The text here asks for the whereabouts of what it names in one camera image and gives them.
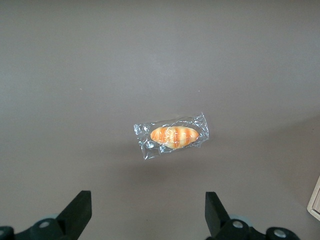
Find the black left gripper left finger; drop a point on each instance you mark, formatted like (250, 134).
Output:
(75, 215)

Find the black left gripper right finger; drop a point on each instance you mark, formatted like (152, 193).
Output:
(217, 217)

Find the wooden drawer cabinet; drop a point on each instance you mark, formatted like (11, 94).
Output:
(315, 201)

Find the bread roll in clear wrapper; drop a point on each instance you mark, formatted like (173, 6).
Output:
(175, 136)

